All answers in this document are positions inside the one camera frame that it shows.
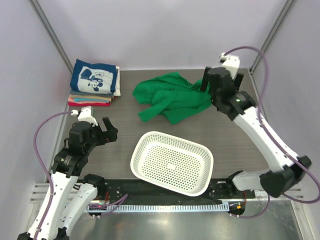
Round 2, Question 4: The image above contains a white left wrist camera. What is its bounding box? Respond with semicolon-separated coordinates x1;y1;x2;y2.
70;106;98;127

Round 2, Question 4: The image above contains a grey teal folded t shirt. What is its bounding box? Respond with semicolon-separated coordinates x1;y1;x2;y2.
69;89;114;98

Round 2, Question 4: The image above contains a white perforated plastic basket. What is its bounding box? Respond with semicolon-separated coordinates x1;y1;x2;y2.
130;131;214;197

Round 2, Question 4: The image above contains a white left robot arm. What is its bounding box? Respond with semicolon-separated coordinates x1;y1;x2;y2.
17;117;118;240

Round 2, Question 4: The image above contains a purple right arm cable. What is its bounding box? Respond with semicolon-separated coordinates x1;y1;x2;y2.
219;45;320;220

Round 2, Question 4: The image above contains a turquoise folded t shirt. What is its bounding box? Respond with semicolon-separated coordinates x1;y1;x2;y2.
72;98;98;103

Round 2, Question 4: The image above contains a beige folded t shirt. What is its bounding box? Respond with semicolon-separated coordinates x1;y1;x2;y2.
68;93;113;103

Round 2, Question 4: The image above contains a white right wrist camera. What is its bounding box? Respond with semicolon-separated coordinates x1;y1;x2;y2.
219;52;240;79

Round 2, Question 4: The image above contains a navy printed folded t shirt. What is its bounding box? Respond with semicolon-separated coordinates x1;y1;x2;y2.
70;59;119;94

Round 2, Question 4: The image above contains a white slotted cable duct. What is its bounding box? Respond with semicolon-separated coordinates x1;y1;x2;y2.
87;202;229;214

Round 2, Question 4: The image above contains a red folded t shirt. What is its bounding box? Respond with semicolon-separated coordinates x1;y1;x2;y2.
67;101;110;107

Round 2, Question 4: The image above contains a salmon pink folded t shirt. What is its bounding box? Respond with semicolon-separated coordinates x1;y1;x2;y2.
67;94;112;104

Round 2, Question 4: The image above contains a green t shirt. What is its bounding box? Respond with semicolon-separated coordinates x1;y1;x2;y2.
132;72;212;125

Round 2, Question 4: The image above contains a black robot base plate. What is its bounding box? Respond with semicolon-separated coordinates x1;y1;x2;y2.
97;178;256;206

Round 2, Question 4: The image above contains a white folded t shirt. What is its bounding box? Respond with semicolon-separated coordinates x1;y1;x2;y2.
113;66;121;97

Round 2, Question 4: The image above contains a left aluminium corner post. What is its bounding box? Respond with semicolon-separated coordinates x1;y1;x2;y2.
28;0;73;73

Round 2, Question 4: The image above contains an aluminium corner post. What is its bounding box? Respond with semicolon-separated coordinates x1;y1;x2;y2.
248;0;298;75
28;0;73;73

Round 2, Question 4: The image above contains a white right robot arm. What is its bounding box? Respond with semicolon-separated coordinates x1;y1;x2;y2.
200;66;312;198

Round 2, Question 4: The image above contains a right aluminium corner post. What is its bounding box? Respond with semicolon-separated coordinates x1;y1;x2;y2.
248;0;298;75

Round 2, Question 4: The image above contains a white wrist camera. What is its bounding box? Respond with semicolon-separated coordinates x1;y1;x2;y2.
70;106;98;127
219;52;240;79

